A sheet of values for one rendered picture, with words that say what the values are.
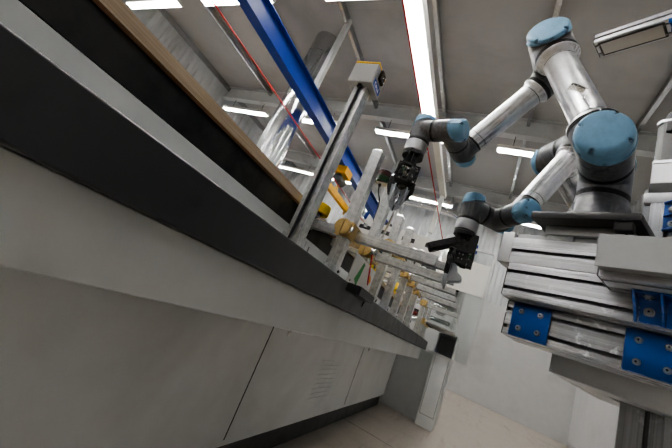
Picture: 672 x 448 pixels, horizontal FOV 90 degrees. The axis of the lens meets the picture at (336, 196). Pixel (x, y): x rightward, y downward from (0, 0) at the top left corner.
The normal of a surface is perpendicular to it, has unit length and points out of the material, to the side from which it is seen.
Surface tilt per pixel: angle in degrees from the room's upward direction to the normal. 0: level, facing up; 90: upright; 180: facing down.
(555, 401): 90
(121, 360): 90
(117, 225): 90
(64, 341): 90
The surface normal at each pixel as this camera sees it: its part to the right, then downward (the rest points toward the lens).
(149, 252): 0.87, 0.22
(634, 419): -0.71, -0.49
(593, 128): -0.56, -0.37
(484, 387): -0.32, -0.43
